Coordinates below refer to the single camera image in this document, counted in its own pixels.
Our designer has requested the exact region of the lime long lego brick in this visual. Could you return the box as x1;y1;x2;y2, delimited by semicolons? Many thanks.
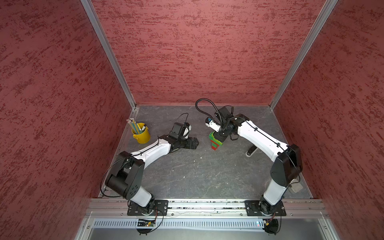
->
209;132;216;141

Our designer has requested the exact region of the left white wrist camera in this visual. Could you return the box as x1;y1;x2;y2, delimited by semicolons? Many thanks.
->
183;122;192;139

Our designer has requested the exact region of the aluminium rail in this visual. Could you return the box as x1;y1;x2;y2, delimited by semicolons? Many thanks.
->
86;199;330;219

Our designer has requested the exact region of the grey eraser block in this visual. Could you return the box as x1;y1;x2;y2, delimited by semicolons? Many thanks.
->
289;183;304;194

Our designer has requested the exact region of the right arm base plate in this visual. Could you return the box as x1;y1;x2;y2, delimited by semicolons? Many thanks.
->
244;200;287;217

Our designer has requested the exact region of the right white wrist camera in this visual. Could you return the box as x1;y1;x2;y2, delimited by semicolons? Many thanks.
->
205;117;221;132

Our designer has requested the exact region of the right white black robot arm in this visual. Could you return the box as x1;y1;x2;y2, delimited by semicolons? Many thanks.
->
205;107;303;216

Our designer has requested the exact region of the yellow pencil cup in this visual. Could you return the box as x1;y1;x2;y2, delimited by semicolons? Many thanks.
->
132;123;151;144

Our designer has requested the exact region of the white perforated cable duct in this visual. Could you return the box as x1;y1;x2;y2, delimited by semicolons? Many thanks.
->
92;218;264;232

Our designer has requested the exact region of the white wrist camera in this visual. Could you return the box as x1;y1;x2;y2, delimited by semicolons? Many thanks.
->
205;117;221;132
183;122;192;139

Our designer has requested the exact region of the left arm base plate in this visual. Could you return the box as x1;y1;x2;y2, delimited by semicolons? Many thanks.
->
127;200;169;217

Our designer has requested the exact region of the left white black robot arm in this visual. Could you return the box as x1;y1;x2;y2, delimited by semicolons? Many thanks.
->
105;122;199;215

